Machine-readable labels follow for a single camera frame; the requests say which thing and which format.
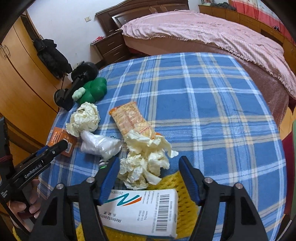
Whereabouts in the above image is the floral red-bottom curtain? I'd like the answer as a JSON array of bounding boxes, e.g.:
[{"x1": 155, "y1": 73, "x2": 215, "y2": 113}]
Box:
[{"x1": 231, "y1": 0, "x2": 295, "y2": 44}]

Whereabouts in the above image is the long wooden cabinet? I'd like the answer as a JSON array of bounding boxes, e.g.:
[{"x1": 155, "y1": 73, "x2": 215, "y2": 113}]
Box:
[{"x1": 199, "y1": 1, "x2": 295, "y2": 72}]

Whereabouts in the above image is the small orange carton box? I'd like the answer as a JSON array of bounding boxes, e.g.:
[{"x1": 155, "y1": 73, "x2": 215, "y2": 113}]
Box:
[{"x1": 47, "y1": 127, "x2": 78, "y2": 157}]

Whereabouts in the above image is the cream tissue pile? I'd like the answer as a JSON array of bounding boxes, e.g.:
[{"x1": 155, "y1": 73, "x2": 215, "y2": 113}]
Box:
[{"x1": 117, "y1": 130, "x2": 179, "y2": 190}]

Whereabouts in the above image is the white green medicine box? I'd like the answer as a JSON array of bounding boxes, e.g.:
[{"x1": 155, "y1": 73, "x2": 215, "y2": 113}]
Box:
[{"x1": 98, "y1": 189, "x2": 178, "y2": 239}]

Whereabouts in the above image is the wooden wardrobe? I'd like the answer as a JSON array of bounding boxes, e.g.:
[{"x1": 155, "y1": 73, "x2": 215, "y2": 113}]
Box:
[{"x1": 1, "y1": 18, "x2": 71, "y2": 165}]

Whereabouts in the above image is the dark clothes pile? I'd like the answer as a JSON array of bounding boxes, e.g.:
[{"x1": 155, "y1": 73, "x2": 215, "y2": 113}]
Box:
[{"x1": 210, "y1": 2, "x2": 237, "y2": 11}]

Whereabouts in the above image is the green clover-shaped toy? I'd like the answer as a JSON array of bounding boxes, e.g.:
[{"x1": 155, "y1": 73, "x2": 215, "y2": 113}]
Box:
[{"x1": 72, "y1": 77, "x2": 107, "y2": 105}]

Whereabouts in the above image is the red bin with green rim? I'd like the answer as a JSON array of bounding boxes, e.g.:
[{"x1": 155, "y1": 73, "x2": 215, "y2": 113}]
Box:
[{"x1": 282, "y1": 120, "x2": 295, "y2": 220}]

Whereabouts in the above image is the yellow foam net sleeve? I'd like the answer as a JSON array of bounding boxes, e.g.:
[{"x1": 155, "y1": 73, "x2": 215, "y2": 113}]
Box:
[{"x1": 76, "y1": 170, "x2": 200, "y2": 241}]

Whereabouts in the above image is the person's left hand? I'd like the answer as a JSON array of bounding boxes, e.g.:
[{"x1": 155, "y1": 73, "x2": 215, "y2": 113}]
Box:
[{"x1": 9, "y1": 179, "x2": 42, "y2": 232}]

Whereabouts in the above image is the cream paper ball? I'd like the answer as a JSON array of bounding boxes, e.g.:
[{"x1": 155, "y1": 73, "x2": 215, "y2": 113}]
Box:
[{"x1": 65, "y1": 102, "x2": 100, "y2": 137}]

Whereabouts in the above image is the pink bedspread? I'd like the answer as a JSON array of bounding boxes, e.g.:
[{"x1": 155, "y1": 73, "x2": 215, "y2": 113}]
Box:
[{"x1": 120, "y1": 10, "x2": 295, "y2": 97}]

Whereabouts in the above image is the dark wooden nightstand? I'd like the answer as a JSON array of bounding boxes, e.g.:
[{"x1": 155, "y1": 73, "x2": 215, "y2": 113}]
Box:
[{"x1": 92, "y1": 30, "x2": 130, "y2": 65}]

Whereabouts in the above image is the dark wooden headboard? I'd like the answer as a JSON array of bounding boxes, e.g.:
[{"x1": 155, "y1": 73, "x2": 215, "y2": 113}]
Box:
[{"x1": 95, "y1": 0, "x2": 189, "y2": 36}]

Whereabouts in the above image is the clear plastic bag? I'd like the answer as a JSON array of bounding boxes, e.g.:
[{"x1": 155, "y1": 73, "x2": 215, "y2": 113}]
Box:
[{"x1": 80, "y1": 131, "x2": 122, "y2": 161}]

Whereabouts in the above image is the blue plaid blanket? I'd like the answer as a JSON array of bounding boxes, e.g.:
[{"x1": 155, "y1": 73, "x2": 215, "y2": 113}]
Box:
[{"x1": 36, "y1": 52, "x2": 288, "y2": 241}]

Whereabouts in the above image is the orange snack packet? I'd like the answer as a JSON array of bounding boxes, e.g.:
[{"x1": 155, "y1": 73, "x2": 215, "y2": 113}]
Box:
[{"x1": 109, "y1": 101, "x2": 156, "y2": 139}]

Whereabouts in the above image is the small green bottle cap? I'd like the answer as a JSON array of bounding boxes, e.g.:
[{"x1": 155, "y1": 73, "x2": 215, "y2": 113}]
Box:
[{"x1": 98, "y1": 159, "x2": 109, "y2": 170}]

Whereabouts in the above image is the black jacket hanging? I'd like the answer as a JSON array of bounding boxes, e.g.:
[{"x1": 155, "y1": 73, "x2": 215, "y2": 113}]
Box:
[{"x1": 34, "y1": 39, "x2": 72, "y2": 79}]

